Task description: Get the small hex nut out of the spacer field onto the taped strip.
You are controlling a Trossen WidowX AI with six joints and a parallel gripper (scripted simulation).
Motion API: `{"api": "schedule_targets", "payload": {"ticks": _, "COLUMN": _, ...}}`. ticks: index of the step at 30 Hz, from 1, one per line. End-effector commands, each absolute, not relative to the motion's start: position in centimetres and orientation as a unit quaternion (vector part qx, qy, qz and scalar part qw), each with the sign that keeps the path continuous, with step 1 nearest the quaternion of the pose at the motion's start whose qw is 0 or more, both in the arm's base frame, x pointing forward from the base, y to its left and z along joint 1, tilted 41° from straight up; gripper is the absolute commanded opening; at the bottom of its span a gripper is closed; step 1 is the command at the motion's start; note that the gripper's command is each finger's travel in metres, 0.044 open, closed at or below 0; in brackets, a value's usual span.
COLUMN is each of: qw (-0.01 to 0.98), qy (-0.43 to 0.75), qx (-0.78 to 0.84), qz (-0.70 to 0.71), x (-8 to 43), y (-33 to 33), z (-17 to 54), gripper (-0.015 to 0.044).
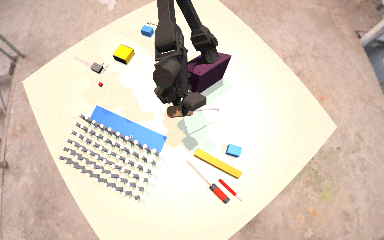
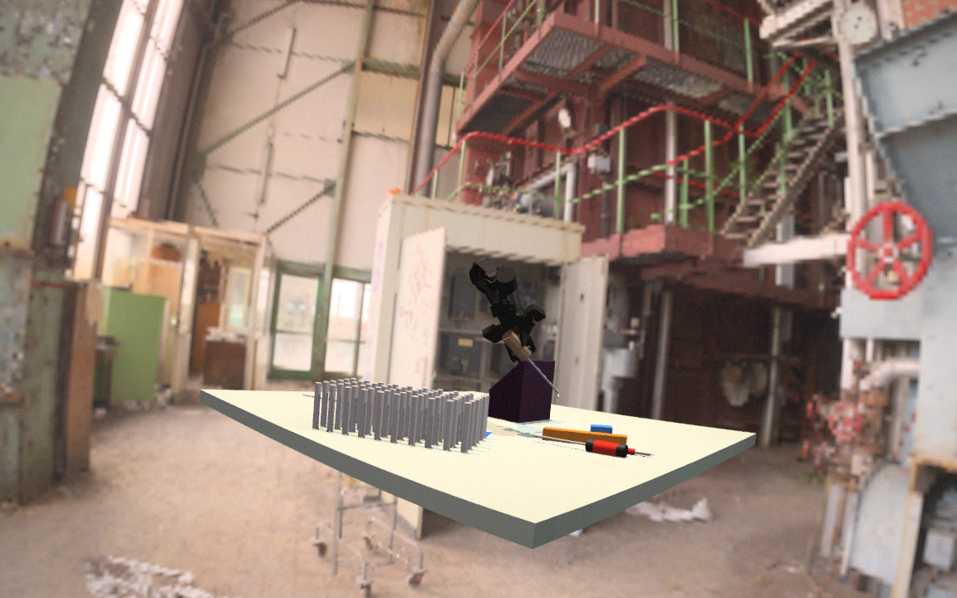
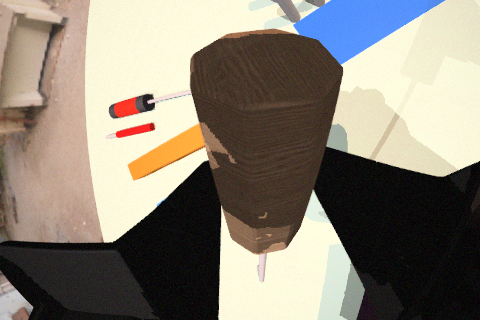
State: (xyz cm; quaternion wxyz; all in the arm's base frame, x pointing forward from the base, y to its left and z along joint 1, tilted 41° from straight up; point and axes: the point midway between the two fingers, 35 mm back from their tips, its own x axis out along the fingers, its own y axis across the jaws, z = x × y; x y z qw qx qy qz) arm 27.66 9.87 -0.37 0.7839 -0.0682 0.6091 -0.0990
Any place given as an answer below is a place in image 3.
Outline yellow flat bar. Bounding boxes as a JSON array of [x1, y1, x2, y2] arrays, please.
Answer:
[[128, 124, 205, 180]]

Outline blue rectangular strip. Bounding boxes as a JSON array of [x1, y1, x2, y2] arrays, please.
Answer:
[[293, 0, 445, 64]]

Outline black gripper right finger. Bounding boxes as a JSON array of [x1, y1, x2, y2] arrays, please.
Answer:
[[313, 147, 480, 320]]

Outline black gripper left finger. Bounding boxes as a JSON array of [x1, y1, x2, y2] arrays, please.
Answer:
[[0, 160, 221, 320]]

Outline red-handled screwdriver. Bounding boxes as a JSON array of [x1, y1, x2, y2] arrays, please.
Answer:
[[108, 89, 192, 119]]

